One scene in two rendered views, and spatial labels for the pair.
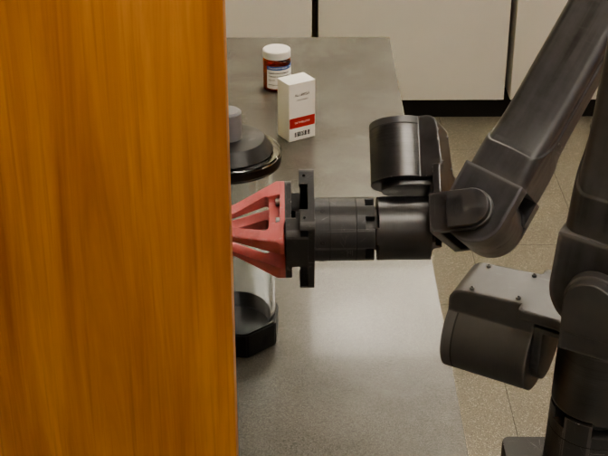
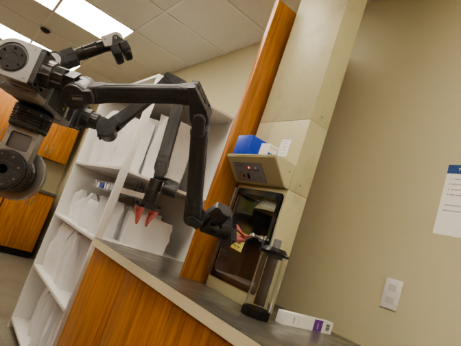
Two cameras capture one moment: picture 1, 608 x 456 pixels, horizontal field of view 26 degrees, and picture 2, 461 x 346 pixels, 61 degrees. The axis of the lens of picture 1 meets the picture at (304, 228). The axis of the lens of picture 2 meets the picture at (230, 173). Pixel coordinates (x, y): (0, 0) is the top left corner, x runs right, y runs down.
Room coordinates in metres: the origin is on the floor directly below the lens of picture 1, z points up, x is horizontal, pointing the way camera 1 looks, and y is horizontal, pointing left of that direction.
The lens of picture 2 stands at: (2.23, -0.88, 1.15)
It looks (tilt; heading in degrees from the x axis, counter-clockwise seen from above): 10 degrees up; 146
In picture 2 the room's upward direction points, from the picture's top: 19 degrees clockwise
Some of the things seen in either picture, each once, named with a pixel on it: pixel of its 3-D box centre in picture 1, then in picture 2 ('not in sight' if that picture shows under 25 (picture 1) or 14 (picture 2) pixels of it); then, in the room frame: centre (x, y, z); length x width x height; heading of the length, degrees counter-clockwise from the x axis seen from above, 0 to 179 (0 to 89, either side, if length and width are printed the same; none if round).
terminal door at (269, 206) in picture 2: not in sight; (244, 235); (0.98, 0.13, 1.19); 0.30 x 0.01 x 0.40; 0
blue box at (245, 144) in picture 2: not in sight; (250, 148); (0.89, 0.08, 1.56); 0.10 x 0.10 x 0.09; 1
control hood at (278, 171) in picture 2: not in sight; (256, 169); (0.98, 0.08, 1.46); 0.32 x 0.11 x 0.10; 1
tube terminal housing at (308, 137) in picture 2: not in sight; (276, 214); (0.97, 0.26, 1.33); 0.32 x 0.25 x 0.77; 1
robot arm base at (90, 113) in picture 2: not in sight; (88, 119); (0.49, -0.50, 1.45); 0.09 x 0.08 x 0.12; 151
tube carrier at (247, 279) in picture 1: (231, 240); (265, 281); (1.23, 0.08, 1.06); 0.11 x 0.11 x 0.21
